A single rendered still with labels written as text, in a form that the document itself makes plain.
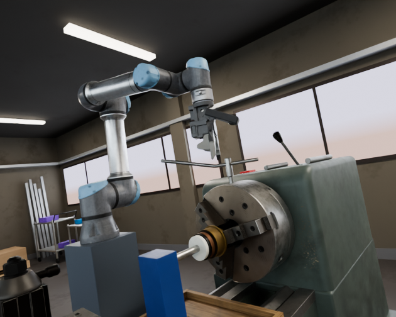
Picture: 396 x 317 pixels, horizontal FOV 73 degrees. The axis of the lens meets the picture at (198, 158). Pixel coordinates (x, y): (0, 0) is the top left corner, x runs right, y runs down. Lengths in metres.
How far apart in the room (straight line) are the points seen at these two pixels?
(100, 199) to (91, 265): 0.24
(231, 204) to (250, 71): 3.48
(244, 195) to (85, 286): 0.67
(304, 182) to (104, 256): 0.74
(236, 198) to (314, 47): 3.29
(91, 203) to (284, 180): 0.72
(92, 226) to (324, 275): 0.82
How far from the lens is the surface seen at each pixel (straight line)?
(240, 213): 0.85
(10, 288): 0.63
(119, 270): 1.13
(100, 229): 1.11
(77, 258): 1.15
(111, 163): 1.22
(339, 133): 3.70
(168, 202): 5.18
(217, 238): 0.78
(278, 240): 0.82
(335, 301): 1.00
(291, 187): 0.92
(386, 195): 3.72
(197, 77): 0.93
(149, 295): 0.71
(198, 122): 0.89
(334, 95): 3.75
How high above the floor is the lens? 1.27
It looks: 4 degrees up
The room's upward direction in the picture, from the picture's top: 10 degrees counter-clockwise
